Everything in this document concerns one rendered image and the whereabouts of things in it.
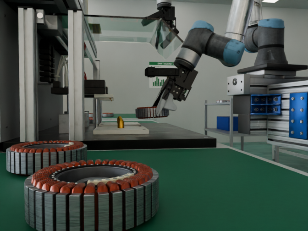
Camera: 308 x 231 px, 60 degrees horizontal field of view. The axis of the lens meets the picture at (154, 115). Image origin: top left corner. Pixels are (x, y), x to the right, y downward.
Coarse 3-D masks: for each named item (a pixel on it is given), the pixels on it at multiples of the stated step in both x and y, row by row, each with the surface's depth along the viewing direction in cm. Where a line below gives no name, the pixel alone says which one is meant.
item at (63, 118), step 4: (60, 116) 73; (64, 116) 73; (68, 116) 73; (60, 120) 73; (64, 120) 73; (68, 120) 73; (60, 124) 73; (64, 124) 73; (68, 124) 73; (60, 128) 73; (64, 128) 73; (68, 128) 73; (60, 132) 73; (64, 132) 73; (68, 132) 74
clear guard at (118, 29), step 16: (64, 16) 64; (96, 16) 64; (112, 16) 65; (128, 16) 65; (64, 32) 77; (96, 32) 77; (112, 32) 77; (128, 32) 77; (144, 32) 77; (160, 32) 73; (160, 48) 85; (176, 48) 74
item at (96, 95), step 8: (88, 80) 74; (96, 80) 75; (104, 80) 75; (56, 88) 73; (64, 88) 73; (88, 88) 74; (96, 88) 74; (104, 88) 75; (96, 96) 75; (104, 96) 75; (112, 96) 76
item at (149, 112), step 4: (140, 108) 86; (144, 108) 85; (148, 108) 84; (152, 108) 83; (136, 112) 87; (140, 112) 85; (144, 112) 84; (148, 112) 84; (152, 112) 83; (160, 112) 84; (164, 112) 85; (168, 112) 87; (136, 116) 87; (140, 116) 85; (144, 116) 84; (148, 116) 84; (152, 116) 84; (156, 116) 84; (160, 116) 85; (164, 116) 86
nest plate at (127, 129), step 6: (102, 126) 84; (108, 126) 84; (114, 126) 84; (126, 126) 84; (132, 126) 84; (138, 126) 84; (96, 132) 71; (102, 132) 71; (108, 132) 71; (114, 132) 72; (120, 132) 72; (126, 132) 72; (132, 132) 72; (138, 132) 72; (144, 132) 73
